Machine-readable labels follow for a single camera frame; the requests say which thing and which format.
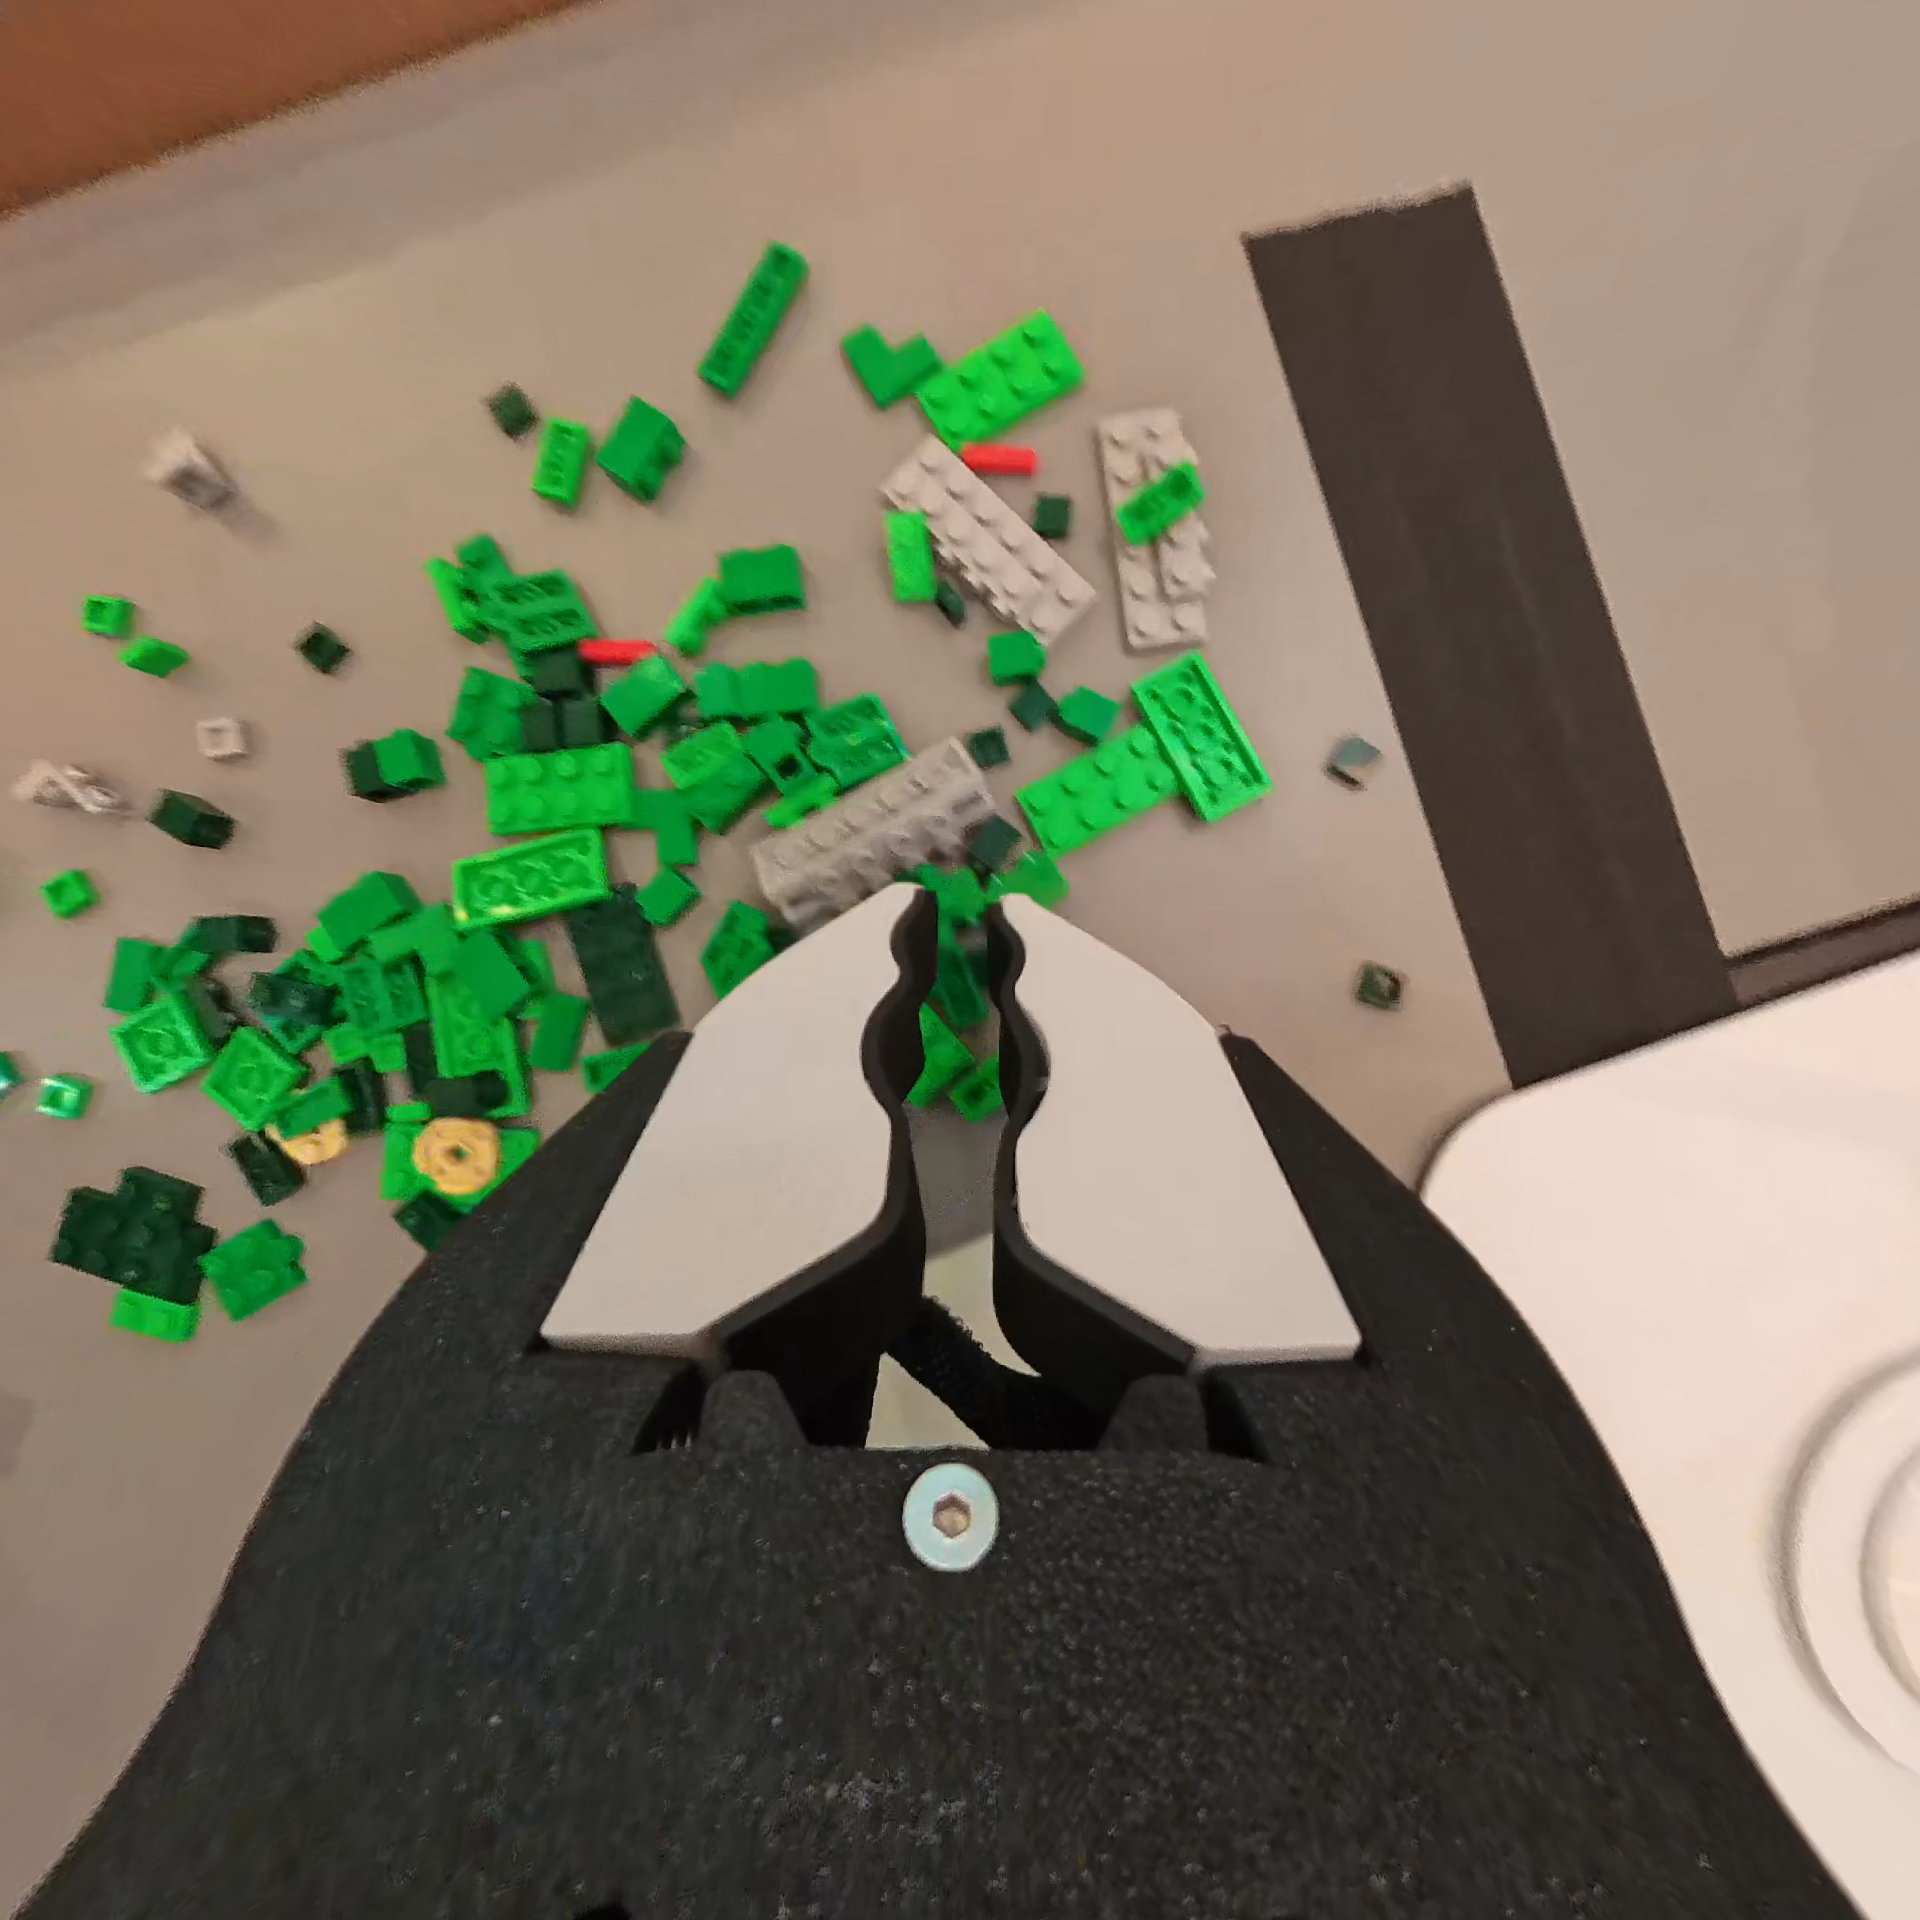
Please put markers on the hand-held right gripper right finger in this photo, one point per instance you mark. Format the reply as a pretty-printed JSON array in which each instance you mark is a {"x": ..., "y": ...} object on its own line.
[{"x": 1171, "y": 1184}]

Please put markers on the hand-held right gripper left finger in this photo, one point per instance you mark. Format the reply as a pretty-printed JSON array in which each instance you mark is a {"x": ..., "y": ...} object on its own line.
[{"x": 733, "y": 1172}]

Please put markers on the pile of green bricks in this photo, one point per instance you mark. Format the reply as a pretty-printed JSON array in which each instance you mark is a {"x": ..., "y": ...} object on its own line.
[{"x": 555, "y": 787}]

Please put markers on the tan round brick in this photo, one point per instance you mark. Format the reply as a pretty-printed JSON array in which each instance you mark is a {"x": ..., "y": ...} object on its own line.
[
  {"x": 315, "y": 1146},
  {"x": 456, "y": 1156}
]

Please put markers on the thick grey brick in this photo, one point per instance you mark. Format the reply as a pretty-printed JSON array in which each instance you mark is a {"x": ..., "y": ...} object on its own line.
[{"x": 854, "y": 848}]

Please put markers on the white stand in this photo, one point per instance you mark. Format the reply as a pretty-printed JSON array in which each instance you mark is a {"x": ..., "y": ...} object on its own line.
[{"x": 1651, "y": 1276}]

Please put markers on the small red bar brick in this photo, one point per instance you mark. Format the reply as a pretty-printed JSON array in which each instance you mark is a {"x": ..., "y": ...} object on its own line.
[
  {"x": 614, "y": 652},
  {"x": 996, "y": 458}
]

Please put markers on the narrow grey brick plate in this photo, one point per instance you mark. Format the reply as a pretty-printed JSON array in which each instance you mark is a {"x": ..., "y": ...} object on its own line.
[{"x": 1178, "y": 594}]

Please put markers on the black tape strip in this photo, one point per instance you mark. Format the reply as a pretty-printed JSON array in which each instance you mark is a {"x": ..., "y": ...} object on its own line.
[{"x": 1469, "y": 599}]

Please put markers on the wide grey brick plate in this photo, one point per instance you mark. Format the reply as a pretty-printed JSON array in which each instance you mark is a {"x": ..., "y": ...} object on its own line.
[{"x": 990, "y": 547}]

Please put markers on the small grey brick piece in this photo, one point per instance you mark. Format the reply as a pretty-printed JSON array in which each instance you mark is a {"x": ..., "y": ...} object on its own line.
[
  {"x": 67, "y": 787},
  {"x": 188, "y": 470},
  {"x": 221, "y": 736}
]

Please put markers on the grey table with wooden edge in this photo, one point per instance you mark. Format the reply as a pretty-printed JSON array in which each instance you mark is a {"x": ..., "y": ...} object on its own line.
[{"x": 149, "y": 77}]

